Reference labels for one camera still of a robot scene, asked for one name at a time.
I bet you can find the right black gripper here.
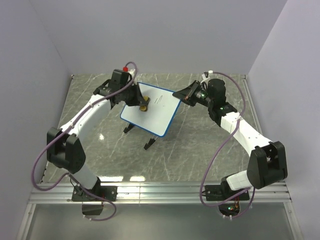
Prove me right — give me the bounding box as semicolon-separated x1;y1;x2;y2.
171;80;214;109

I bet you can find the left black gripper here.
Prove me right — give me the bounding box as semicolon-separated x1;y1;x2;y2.
121;83;147;108

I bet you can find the yellow eraser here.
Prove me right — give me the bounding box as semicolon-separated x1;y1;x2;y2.
139;96;150;112

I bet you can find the blue framed whiteboard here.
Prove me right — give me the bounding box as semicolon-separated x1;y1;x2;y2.
120;82;181;137

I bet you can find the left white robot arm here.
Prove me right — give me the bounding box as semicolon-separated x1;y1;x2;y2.
46;67;149;201

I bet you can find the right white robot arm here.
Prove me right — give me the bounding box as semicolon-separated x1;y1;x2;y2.
172;78;288;200

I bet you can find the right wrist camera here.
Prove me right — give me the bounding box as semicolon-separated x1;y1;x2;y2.
201;70;214;82

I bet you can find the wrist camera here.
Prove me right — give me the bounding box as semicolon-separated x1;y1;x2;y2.
122;66;137;76
201;70;214;82

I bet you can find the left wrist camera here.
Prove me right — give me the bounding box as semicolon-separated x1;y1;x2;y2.
122;66;137;76

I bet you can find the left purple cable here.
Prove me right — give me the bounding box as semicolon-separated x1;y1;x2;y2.
30;61;139;221

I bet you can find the purple cable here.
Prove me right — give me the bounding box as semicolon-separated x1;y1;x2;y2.
30;61;139;221
199;71;256;220

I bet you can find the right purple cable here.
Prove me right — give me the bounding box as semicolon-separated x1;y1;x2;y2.
199;71;256;220

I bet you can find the aluminium side rail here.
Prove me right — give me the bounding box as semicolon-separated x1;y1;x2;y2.
240;74;278;142

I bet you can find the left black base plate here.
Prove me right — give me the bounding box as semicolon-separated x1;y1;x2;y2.
71;186;118;202

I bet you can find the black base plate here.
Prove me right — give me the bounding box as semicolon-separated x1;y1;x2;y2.
201;184;244;202
71;186;118;202

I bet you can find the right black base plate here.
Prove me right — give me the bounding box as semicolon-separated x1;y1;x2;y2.
201;184;244;202

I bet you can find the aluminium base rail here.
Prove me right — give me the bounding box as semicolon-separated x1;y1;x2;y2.
28;181;292;204

